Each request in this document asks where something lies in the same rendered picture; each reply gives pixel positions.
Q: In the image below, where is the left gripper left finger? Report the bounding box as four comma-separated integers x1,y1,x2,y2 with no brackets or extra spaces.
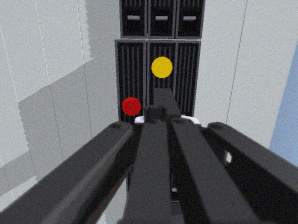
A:
0,88,174,224

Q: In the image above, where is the grey metal rack frame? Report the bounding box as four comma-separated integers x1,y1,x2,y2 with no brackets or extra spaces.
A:
0,0,298,212

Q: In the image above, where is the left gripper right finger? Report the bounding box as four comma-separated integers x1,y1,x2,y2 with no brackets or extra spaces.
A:
162,88,298,224

